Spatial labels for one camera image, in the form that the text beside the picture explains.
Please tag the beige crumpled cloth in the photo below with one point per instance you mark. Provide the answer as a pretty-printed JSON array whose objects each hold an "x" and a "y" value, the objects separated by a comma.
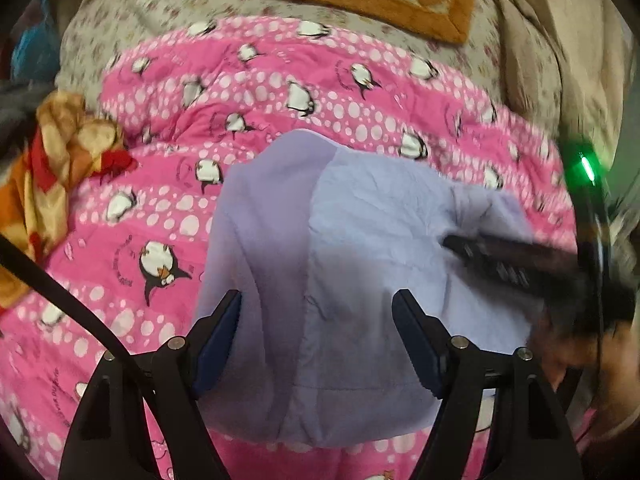
[{"x": 575, "y": 60}]

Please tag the lilac zip jacket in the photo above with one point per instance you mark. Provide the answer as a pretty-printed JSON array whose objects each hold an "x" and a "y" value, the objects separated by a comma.
[{"x": 350, "y": 210}]

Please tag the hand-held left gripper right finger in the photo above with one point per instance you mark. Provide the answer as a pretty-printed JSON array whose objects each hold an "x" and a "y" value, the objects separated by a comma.
[{"x": 415, "y": 340}]

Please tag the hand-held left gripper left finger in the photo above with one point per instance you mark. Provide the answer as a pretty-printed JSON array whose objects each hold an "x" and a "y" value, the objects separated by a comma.
[{"x": 220, "y": 340}]

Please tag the floral bed quilt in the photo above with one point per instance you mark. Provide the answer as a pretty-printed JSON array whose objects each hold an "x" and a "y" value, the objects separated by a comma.
[{"x": 150, "y": 15}]

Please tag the orange yellow printed cloth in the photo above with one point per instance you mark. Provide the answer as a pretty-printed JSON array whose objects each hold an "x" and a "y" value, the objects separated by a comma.
[{"x": 50, "y": 170}]

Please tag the blue plastic bag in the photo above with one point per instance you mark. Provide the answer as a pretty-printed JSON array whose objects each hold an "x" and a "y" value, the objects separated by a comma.
[{"x": 35, "y": 45}]

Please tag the orange checkered mat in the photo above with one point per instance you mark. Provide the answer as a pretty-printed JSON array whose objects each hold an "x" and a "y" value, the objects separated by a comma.
[{"x": 440, "y": 15}]

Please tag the person's right hand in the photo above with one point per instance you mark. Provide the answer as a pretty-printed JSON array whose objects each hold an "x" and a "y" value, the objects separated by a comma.
[{"x": 570, "y": 360}]

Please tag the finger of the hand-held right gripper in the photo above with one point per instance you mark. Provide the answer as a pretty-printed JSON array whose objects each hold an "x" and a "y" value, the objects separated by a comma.
[
  {"x": 510, "y": 249},
  {"x": 505, "y": 272}
]

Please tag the grey cloth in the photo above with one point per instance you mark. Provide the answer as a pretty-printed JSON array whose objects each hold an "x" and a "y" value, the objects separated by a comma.
[{"x": 20, "y": 105}]

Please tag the pink penguin print blanket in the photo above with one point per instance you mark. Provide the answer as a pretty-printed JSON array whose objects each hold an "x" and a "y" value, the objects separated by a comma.
[{"x": 150, "y": 200}]

